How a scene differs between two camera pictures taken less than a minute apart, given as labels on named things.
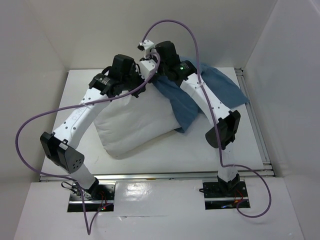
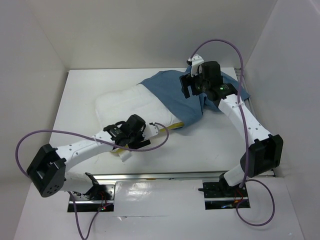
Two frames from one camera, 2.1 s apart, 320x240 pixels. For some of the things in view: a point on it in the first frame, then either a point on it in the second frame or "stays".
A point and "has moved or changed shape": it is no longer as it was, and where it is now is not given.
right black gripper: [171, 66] -> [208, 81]
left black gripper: [135, 71] -> [135, 144]
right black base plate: [217, 197] stays
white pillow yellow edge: [127, 124] has moved or changed shape
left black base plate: [100, 197] stays
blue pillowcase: [184, 106] has moved or changed shape
